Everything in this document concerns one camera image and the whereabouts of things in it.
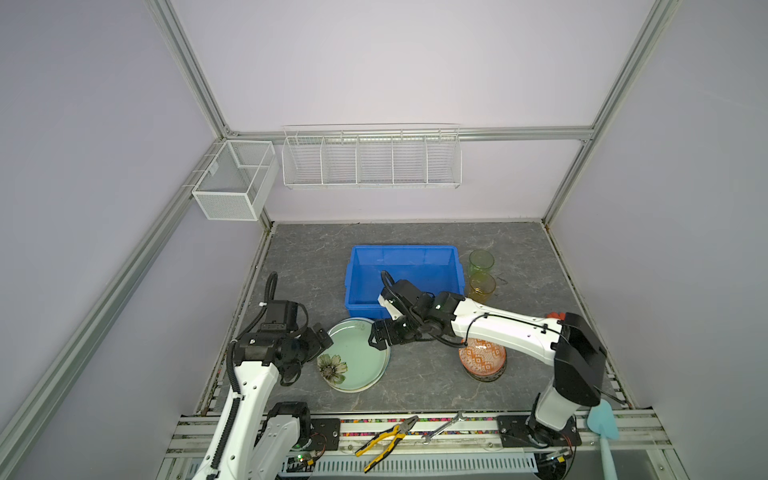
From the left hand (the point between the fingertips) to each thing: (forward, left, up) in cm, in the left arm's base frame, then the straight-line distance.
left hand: (320, 354), depth 76 cm
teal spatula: (-18, -72, -11) cm, 75 cm away
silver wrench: (-15, -34, -11) cm, 39 cm away
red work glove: (+12, -71, -10) cm, 72 cm away
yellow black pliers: (-18, -19, -11) cm, 28 cm away
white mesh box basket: (+55, +31, +13) cm, 65 cm away
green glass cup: (+30, -50, -5) cm, 59 cm away
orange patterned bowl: (-3, -43, -4) cm, 43 cm away
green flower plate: (0, -7, -9) cm, 11 cm away
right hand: (+2, -16, 0) cm, 16 cm away
